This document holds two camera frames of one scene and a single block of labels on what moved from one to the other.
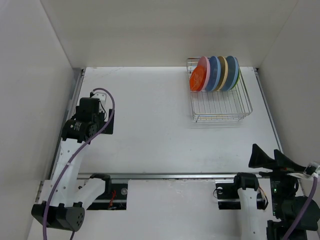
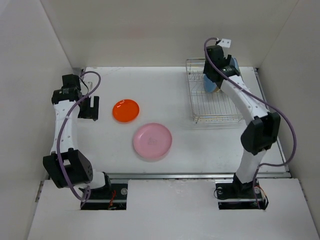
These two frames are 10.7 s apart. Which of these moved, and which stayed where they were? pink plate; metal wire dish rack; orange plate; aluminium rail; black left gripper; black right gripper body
Moved: black left gripper; orange plate; black right gripper body; pink plate
Stayed: aluminium rail; metal wire dish rack
